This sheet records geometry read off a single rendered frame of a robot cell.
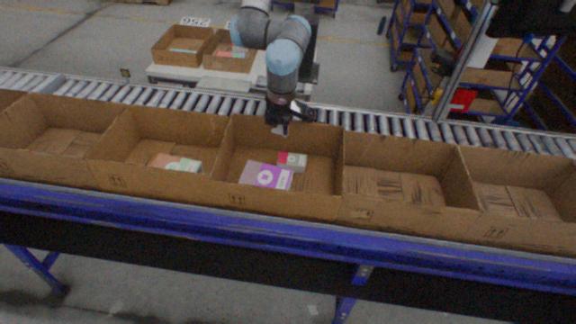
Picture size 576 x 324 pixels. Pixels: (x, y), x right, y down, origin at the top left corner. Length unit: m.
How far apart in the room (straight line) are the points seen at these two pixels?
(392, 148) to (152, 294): 1.45
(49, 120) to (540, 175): 1.87
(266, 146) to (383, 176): 0.45
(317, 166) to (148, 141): 0.67
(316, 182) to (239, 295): 0.96
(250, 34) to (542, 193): 1.18
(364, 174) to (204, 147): 0.62
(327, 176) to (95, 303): 1.43
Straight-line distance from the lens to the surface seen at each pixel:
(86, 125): 1.50
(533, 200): 1.46
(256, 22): 1.01
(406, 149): 1.22
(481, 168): 1.36
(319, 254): 1.08
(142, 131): 1.38
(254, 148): 1.23
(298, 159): 1.14
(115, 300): 2.04
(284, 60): 0.86
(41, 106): 1.56
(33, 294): 2.26
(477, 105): 2.50
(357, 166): 1.26
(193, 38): 2.46
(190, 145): 1.32
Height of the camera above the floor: 1.75
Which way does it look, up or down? 45 degrees down
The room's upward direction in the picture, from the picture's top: 4 degrees clockwise
